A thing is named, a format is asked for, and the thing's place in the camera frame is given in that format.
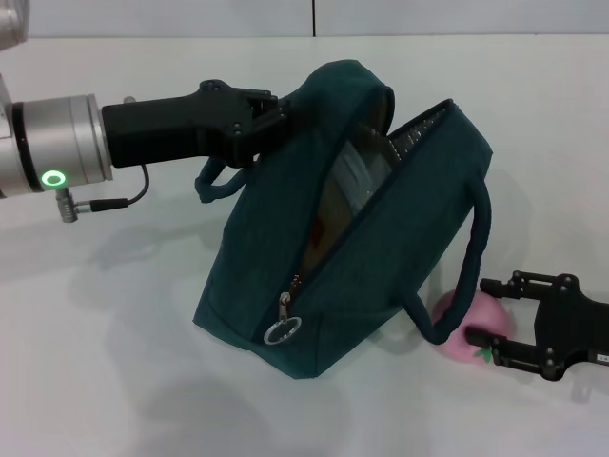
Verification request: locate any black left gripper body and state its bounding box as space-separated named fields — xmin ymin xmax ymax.
xmin=102 ymin=80 xmax=261 ymax=169

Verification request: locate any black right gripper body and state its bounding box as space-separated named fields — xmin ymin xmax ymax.
xmin=532 ymin=275 xmax=609 ymax=382

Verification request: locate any pink toy peach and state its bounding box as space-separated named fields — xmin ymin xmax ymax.
xmin=430 ymin=290 xmax=513 ymax=366

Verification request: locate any clear container with blue lid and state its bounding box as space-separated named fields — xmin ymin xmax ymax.
xmin=327 ymin=123 xmax=396 ymax=225

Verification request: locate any dark teal fabric bag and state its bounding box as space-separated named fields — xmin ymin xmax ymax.
xmin=192 ymin=59 xmax=495 ymax=381

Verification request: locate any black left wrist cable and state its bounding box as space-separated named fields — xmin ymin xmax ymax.
xmin=55 ymin=164 xmax=151 ymax=224

